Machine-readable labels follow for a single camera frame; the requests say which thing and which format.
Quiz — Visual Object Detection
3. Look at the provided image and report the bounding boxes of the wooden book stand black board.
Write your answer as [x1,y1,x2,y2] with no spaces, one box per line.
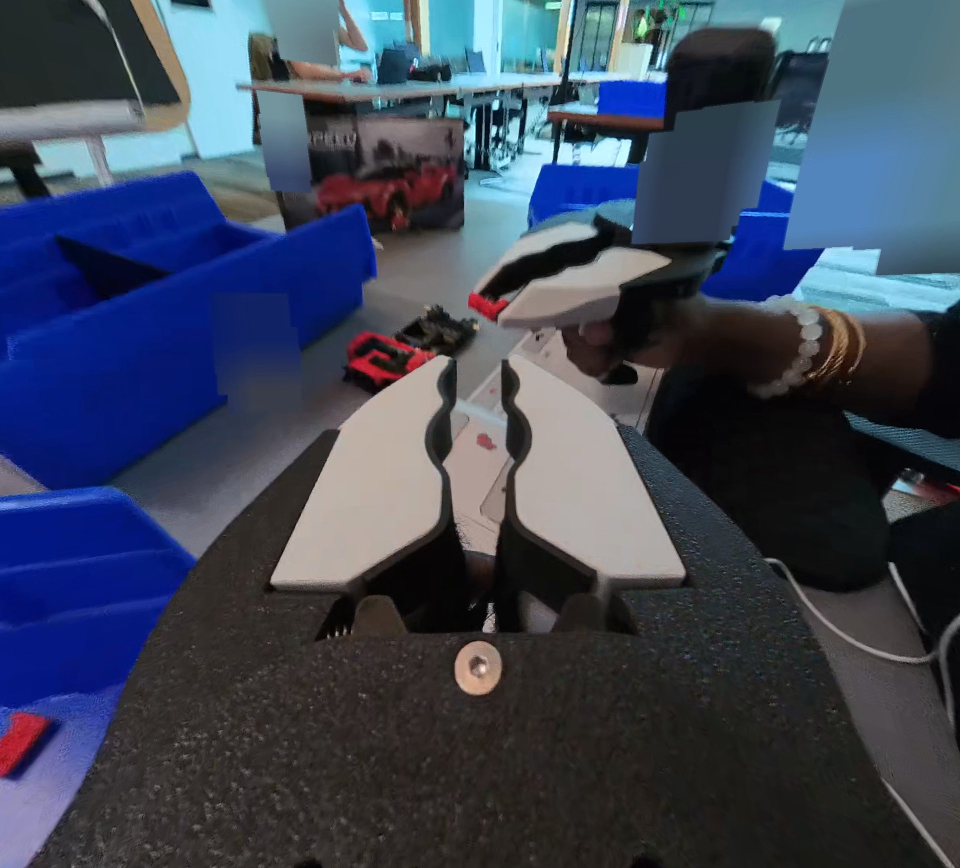
[0,0,193,201]

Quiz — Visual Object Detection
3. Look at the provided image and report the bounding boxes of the white cable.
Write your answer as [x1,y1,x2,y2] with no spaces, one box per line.
[763,556,960,868]

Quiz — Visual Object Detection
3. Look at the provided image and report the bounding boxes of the person's right hand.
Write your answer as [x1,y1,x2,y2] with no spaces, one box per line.
[561,296,768,390]

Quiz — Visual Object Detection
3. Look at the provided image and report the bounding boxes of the grey mesh office chair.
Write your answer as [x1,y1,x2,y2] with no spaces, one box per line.
[846,409,960,473]

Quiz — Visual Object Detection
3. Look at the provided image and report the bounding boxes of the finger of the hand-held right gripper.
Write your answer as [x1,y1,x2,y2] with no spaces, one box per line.
[495,245,674,330]
[466,220,603,302]

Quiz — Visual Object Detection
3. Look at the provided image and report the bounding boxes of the person's right forearm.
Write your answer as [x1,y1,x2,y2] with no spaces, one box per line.
[817,305,960,434]

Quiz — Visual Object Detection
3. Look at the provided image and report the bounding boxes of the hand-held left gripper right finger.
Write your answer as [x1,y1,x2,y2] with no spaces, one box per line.
[501,355,689,591]

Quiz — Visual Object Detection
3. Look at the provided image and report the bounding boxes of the lego instruction booklet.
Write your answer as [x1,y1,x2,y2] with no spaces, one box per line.
[442,328,663,563]

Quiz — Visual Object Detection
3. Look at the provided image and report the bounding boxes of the blue bin with black divider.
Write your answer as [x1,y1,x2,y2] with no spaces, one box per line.
[0,170,378,491]

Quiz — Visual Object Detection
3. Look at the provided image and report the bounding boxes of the brown office desk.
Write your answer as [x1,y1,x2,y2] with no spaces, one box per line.
[547,106,669,165]

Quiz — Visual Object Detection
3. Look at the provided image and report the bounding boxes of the black chair armrest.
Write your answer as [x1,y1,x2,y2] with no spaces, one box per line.
[645,365,894,593]

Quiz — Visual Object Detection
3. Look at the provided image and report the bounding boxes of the red and black lego car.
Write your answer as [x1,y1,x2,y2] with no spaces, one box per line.
[342,305,481,393]

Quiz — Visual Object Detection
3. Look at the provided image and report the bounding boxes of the gold bangles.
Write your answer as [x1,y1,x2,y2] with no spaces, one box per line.
[806,307,869,390]

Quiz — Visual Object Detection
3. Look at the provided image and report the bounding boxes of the pile of red lego pieces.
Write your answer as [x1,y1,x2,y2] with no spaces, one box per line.
[0,712,55,780]

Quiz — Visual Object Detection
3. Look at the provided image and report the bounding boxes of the black lego set box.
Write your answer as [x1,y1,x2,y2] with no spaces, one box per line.
[281,114,468,236]

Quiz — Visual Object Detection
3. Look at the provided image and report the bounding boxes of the person's black clothing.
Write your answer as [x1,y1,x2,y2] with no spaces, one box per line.
[888,493,960,659]

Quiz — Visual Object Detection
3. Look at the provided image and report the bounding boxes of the blue plastic bin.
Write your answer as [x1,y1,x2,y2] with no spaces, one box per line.
[596,80,669,120]
[703,181,825,300]
[0,485,198,868]
[528,163,640,231]

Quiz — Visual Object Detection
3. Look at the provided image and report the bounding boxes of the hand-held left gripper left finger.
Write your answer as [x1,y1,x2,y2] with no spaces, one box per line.
[268,356,459,593]

